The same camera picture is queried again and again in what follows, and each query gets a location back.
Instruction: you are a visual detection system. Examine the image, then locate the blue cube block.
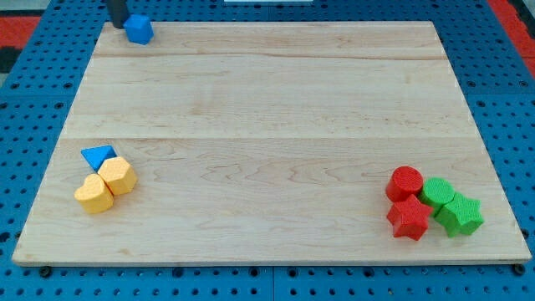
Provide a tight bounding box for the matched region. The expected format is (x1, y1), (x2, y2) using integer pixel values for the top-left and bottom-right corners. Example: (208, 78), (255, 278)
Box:
(124, 14), (154, 45)

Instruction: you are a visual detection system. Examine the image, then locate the wooden board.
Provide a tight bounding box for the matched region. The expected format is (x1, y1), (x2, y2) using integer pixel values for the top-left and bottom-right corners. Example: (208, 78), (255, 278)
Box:
(13, 21), (532, 267)

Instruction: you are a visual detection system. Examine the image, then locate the red cylinder block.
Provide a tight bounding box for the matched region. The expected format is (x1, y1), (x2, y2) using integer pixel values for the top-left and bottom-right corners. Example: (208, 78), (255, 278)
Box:
(385, 166), (424, 202)

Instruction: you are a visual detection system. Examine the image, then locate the yellow hexagon block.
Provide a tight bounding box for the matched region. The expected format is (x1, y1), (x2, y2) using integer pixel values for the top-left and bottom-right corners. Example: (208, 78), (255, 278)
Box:
(98, 156), (137, 196)

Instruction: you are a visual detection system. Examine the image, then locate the red star block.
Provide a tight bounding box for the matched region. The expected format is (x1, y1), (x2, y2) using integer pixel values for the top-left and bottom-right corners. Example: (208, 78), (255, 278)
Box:
(386, 195), (434, 241)

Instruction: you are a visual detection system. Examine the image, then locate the blue triangle block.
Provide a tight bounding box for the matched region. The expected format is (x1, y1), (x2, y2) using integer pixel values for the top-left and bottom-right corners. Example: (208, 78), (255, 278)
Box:
(80, 145), (117, 171)

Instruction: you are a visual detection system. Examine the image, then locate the green cylinder block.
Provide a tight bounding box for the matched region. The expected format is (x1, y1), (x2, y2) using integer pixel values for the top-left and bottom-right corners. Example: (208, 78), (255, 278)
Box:
(418, 177), (455, 217)

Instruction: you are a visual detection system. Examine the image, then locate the yellow heart block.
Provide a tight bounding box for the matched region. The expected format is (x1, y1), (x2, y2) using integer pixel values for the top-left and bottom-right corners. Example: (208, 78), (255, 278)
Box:
(74, 173), (114, 214)

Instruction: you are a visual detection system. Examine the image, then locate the green star block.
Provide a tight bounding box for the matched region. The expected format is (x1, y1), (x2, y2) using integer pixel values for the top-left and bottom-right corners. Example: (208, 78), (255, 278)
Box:
(434, 192), (485, 237)

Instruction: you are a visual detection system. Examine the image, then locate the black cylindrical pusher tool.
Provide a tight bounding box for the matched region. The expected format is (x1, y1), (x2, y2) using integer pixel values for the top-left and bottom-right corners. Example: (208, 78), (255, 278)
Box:
(106, 0), (130, 29)

